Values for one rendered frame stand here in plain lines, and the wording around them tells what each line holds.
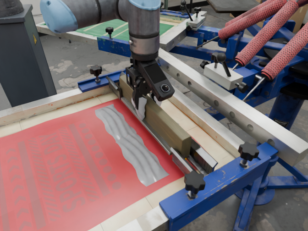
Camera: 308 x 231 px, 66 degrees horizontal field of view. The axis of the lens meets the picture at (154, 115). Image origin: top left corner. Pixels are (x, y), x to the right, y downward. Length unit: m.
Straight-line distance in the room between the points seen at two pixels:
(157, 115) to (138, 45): 0.19
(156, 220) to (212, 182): 0.15
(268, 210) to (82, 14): 1.61
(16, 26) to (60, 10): 0.51
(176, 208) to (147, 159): 0.18
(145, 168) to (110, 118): 0.24
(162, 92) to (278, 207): 1.44
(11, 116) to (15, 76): 0.30
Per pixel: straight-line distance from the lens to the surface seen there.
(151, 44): 0.58
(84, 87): 0.89
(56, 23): 0.56
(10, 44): 1.08
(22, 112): 0.88
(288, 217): 1.85
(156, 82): 0.59
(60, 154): 0.72
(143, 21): 0.56
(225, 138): 0.70
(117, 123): 0.77
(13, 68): 1.13
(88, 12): 0.58
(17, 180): 0.71
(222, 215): 1.71
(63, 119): 0.84
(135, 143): 0.70
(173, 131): 0.59
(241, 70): 0.93
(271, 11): 1.15
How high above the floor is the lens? 1.46
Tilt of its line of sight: 39 degrees down
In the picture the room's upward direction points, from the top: straight up
